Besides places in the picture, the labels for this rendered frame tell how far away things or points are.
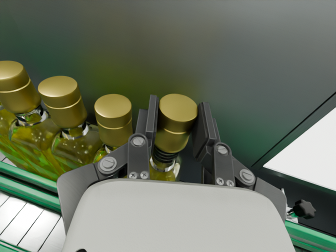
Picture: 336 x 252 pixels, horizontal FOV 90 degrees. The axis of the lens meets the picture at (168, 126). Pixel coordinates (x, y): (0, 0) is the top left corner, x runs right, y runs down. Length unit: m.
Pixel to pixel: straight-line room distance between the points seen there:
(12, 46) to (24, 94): 0.27
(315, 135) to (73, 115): 0.34
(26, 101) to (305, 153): 0.41
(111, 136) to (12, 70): 0.12
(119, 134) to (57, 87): 0.07
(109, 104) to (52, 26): 0.20
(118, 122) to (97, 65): 0.18
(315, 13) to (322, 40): 0.03
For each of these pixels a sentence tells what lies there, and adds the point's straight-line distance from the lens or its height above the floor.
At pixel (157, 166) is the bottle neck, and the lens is 0.19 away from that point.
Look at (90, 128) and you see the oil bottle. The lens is 0.24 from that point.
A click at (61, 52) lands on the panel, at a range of 0.36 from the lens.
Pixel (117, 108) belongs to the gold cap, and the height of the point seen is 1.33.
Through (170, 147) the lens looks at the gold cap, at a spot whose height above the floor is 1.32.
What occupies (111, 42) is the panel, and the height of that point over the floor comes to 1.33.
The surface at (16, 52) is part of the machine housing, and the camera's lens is 0.50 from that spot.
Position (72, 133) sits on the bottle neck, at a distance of 0.22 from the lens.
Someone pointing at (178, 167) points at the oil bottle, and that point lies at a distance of 0.21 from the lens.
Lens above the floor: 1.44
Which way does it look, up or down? 48 degrees down
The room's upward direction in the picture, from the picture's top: 14 degrees clockwise
